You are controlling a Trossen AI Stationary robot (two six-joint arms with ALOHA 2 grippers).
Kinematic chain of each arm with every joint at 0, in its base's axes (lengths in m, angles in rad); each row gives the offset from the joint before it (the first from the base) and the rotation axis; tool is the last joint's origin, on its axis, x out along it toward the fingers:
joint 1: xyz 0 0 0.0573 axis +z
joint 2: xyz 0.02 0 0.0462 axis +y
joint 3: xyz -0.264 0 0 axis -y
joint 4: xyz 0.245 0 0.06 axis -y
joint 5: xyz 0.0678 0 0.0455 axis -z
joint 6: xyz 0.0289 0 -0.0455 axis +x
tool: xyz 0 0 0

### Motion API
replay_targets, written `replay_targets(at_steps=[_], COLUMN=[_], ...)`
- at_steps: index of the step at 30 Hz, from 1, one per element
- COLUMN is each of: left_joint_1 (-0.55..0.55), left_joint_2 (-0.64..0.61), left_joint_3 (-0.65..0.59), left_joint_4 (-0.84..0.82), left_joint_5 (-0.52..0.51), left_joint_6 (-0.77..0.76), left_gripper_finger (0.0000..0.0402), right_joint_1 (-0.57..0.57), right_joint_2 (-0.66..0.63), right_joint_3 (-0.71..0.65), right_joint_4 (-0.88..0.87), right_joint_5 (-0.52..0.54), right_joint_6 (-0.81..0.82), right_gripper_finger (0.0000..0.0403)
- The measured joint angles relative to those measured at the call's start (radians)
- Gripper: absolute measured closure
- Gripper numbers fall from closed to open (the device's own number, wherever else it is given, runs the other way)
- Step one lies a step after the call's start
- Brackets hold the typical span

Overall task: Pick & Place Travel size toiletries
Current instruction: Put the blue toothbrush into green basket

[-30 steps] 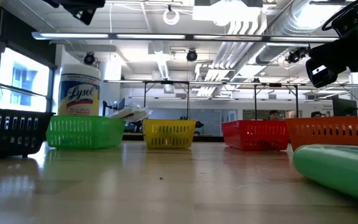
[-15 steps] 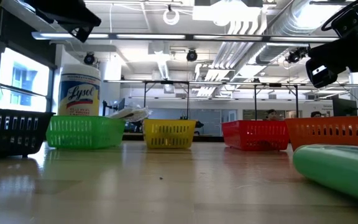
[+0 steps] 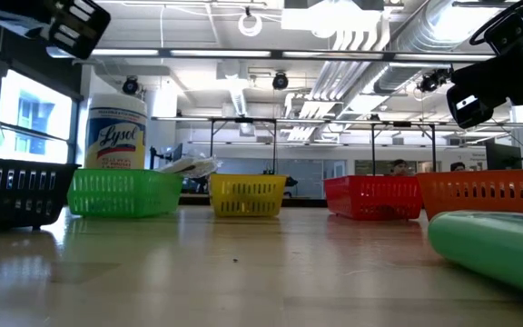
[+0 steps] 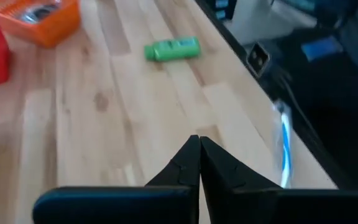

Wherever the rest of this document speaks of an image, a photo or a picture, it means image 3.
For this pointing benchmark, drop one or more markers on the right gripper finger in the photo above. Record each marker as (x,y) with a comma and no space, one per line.
(488,77)
(470,109)

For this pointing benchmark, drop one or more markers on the toothbrush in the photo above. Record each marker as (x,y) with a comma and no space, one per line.
(184,168)
(203,160)

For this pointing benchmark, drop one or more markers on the green travel shampoo bottle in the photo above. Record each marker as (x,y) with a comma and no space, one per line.
(493,250)

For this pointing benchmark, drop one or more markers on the black background monitor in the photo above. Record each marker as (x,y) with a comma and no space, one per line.
(502,156)

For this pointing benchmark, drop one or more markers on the person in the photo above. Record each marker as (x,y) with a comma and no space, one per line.
(400,167)
(457,166)

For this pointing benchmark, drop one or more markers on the orange plastic basket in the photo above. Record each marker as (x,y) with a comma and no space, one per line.
(484,193)

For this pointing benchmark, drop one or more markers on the yellow Lysol wipes canister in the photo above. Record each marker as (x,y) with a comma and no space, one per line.
(116,131)

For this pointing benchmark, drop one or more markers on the red plastic basket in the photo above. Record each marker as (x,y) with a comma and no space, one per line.
(372,197)

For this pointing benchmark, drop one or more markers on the long ceiling light bar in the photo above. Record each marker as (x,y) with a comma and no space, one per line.
(220,53)

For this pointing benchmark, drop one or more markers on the green plastic basket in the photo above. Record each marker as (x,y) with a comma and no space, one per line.
(125,193)

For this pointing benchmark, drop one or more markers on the black plastic basket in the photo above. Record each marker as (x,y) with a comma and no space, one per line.
(16,191)

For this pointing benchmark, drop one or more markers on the yellow plastic basket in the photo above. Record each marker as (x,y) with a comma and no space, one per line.
(248,195)

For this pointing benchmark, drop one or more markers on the black ceiling camera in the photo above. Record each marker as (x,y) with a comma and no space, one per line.
(434,79)
(130,85)
(280,81)

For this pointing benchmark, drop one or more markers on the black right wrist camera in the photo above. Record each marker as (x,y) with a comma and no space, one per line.
(511,32)

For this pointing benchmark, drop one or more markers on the black rig frame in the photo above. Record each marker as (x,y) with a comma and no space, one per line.
(243,120)
(402,123)

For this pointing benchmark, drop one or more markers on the silver ventilation duct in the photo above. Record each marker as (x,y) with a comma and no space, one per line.
(425,32)

